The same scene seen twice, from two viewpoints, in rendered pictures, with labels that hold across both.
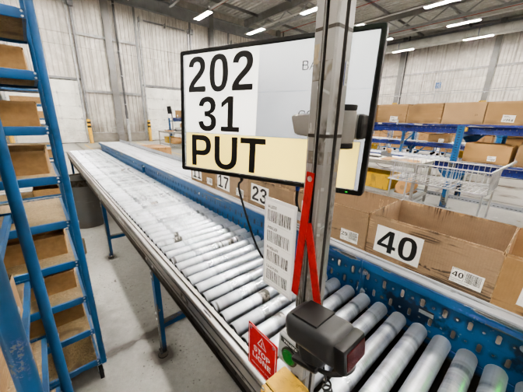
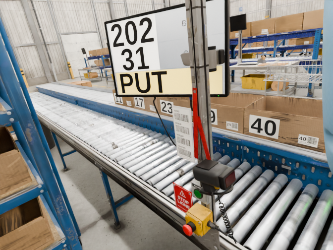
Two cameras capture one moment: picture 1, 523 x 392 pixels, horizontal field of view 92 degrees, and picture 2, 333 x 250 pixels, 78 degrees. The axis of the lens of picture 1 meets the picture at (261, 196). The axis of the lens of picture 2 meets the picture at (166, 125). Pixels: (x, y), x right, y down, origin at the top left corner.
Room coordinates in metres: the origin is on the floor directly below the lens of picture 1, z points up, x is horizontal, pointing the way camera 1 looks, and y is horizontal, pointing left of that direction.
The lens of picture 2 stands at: (-0.19, 0.01, 1.43)
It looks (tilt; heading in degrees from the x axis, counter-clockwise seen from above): 21 degrees down; 1
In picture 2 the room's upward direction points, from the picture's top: 8 degrees counter-clockwise
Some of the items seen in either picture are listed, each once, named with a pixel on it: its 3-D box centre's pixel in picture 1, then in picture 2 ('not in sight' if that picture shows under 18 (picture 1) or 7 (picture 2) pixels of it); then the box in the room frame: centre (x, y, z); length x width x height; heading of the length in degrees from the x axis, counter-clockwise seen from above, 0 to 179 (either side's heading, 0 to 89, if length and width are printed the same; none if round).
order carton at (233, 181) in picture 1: (247, 180); (156, 98); (1.75, 0.11, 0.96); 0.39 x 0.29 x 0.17; 41
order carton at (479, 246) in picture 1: (435, 239); (289, 119); (0.87, -0.66, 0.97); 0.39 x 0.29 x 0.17; 41
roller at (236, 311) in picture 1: (273, 290); (186, 169); (0.87, -0.06, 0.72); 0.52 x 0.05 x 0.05; 131
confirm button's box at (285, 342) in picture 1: (293, 352); (200, 191); (0.39, -0.07, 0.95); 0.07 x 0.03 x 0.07; 41
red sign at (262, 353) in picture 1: (271, 363); (189, 203); (0.44, -0.03, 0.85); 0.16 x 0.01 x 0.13; 41
